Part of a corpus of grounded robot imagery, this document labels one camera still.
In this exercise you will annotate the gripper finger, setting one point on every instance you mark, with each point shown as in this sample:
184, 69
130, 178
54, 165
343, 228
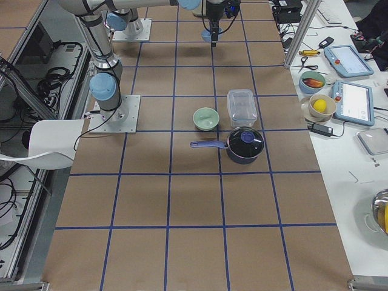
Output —
214, 32

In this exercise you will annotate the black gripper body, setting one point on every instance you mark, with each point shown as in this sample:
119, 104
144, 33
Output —
214, 12

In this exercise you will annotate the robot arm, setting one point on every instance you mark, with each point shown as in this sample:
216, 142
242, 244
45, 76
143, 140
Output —
89, 16

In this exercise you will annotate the green bowl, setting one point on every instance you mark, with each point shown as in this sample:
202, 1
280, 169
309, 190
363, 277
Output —
206, 118

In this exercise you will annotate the blue bowl with fruit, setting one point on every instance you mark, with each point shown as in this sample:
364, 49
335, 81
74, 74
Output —
311, 82

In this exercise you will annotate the beige bowl with lemon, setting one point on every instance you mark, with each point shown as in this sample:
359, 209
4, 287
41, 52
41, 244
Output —
321, 105

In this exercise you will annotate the clear plastic food container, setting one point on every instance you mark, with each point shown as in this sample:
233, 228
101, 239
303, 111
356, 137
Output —
241, 108

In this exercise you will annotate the beige plate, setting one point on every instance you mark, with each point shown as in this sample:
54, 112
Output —
308, 116

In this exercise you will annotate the dark blue saucepan with lid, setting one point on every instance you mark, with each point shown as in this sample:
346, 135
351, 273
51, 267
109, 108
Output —
243, 145

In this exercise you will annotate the far blue teach pendant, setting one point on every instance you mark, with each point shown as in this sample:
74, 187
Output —
347, 62

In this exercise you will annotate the blue teach pendant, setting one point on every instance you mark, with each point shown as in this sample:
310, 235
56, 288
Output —
347, 62
354, 103

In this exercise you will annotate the black power adapter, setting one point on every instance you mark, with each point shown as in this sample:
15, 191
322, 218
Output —
321, 129

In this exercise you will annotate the near blue teach pendant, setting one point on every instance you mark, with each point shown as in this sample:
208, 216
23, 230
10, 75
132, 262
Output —
354, 103

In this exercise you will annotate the white chair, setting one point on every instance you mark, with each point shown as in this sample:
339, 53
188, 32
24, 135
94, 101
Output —
51, 144

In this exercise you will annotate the yellow handled screwdriver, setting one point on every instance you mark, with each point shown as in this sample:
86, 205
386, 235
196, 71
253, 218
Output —
309, 52

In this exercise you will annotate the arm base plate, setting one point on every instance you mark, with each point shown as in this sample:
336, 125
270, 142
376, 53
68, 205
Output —
136, 31
124, 120

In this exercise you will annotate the aluminium frame post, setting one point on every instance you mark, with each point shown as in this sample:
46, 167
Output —
307, 18

